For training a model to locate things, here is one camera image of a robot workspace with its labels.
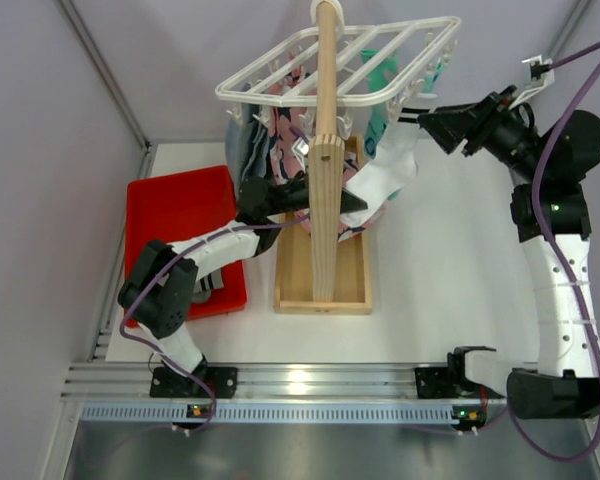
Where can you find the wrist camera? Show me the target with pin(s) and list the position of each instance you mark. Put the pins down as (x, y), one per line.
(541, 77)
(300, 149)

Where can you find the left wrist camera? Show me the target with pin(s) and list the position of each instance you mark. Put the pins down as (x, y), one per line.
(300, 149)

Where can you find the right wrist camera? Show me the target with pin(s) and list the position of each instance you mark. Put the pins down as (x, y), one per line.
(541, 77)

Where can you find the wooden stand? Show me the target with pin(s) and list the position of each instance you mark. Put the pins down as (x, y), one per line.
(315, 273)

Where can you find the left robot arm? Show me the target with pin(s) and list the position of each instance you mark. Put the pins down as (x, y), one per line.
(157, 293)

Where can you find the grey sock black stripes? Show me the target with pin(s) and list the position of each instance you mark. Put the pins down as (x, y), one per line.
(204, 287)

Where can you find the blue grey sock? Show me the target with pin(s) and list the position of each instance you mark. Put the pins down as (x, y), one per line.
(247, 147)

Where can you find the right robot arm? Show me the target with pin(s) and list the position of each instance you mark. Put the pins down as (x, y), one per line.
(551, 215)

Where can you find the teal patterned sock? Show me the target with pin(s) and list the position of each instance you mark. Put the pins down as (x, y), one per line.
(377, 80)

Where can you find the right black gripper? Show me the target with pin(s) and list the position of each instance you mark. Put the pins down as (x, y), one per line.
(475, 127)

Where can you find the red plastic tray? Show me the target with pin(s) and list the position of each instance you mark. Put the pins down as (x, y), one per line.
(180, 206)

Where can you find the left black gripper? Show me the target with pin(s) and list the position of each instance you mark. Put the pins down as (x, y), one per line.
(290, 195)

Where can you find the pink patterned sock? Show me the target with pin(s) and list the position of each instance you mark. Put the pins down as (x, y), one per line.
(284, 165)
(350, 169)

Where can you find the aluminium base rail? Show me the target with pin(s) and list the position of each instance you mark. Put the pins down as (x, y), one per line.
(276, 393)

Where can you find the white clip sock hanger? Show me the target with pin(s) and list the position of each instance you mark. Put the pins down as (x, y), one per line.
(419, 46)

